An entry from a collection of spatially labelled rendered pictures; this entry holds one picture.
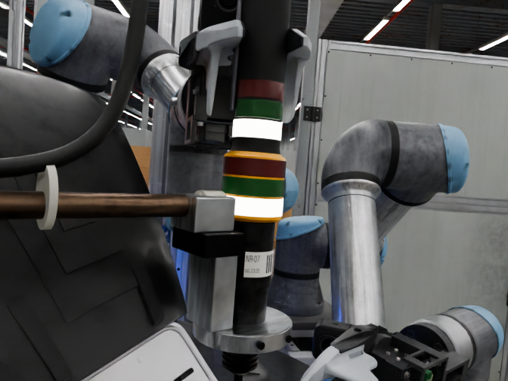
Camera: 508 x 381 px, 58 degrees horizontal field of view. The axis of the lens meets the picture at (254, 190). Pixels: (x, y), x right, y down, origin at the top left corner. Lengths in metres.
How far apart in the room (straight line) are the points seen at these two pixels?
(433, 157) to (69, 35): 0.61
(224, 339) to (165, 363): 0.04
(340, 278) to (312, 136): 1.52
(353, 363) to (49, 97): 0.36
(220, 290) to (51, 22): 0.62
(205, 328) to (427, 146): 0.56
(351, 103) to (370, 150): 1.47
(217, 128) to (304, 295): 0.79
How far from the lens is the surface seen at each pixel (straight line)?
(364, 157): 0.74
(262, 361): 0.52
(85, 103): 0.40
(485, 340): 0.68
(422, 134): 0.79
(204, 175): 0.55
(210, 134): 0.38
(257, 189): 0.29
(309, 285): 1.13
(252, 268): 0.31
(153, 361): 0.29
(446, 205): 2.39
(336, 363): 0.48
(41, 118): 0.36
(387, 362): 0.51
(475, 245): 2.48
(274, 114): 0.30
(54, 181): 0.24
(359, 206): 0.71
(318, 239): 1.11
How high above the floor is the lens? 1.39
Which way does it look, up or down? 3 degrees down
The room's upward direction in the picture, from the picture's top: 4 degrees clockwise
